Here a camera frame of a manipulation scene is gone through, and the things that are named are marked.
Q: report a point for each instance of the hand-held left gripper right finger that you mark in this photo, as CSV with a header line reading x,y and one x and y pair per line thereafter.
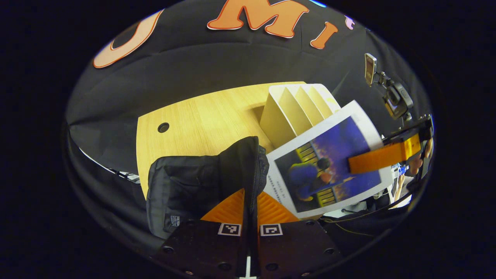
x,y
294,248

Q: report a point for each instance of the white bookshelf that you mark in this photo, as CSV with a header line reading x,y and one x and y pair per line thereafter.
x,y
286,112

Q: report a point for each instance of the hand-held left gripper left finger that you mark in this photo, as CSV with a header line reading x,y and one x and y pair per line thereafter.
x,y
209,248

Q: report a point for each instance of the black schoolbag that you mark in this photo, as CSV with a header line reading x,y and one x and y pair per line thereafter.
x,y
186,186

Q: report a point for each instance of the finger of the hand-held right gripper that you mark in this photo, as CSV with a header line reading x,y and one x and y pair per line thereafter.
x,y
387,155

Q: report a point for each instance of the white cover book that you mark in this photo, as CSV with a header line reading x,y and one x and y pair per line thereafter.
x,y
341,147

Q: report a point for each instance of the metal stand frame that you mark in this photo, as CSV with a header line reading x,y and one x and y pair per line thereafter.
x,y
124,176

